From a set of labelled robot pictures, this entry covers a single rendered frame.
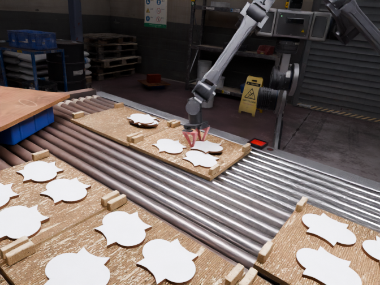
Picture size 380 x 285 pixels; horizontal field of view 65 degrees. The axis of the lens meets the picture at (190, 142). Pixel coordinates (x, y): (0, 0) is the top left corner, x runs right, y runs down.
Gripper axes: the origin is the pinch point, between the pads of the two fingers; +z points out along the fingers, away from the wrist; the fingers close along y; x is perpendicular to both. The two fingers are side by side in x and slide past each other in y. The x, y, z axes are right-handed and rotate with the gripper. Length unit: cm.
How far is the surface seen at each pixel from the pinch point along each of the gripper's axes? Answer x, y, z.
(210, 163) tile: -13.7, -11.9, 3.5
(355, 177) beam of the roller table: -59, 24, 14
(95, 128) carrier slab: 45.2, -17.5, -7.5
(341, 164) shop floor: -24, 260, 92
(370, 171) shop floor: -52, 263, 98
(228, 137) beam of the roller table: -2.9, 23.4, 3.0
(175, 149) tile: 3.6, -10.8, -0.1
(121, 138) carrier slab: 28.2, -17.1, -4.0
